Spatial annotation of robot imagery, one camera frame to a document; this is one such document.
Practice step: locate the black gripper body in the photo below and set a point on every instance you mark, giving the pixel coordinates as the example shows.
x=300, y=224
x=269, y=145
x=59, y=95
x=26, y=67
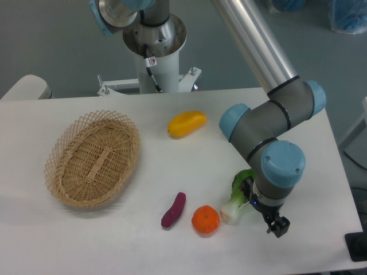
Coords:
x=268, y=207

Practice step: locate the orange tangerine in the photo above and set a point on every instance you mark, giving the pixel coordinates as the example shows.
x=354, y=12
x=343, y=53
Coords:
x=205, y=220

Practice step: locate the green bok choy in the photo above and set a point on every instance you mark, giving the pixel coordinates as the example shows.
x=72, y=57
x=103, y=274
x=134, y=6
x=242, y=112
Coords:
x=231, y=211

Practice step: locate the white chair armrest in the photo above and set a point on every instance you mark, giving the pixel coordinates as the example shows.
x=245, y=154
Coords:
x=29, y=87

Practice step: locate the oval wicker basket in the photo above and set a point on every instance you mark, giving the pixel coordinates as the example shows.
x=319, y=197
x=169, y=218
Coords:
x=93, y=159

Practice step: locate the yellow mango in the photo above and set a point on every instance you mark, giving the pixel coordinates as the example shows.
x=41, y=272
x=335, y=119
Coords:
x=185, y=123

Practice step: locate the blue plastic bag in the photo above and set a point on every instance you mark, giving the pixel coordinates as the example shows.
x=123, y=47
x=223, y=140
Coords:
x=347, y=17

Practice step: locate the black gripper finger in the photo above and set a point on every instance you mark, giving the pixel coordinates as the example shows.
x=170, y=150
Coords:
x=281, y=226
x=269, y=220

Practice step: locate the purple sweet potato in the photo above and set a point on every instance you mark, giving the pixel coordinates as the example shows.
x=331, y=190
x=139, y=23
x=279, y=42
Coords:
x=174, y=212

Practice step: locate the black device at table edge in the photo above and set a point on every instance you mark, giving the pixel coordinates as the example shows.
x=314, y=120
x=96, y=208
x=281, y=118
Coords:
x=356, y=245

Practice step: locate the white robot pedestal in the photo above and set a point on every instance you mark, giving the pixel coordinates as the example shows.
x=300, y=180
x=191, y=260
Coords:
x=156, y=56

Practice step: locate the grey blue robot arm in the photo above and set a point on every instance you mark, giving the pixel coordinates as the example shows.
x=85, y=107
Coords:
x=254, y=133

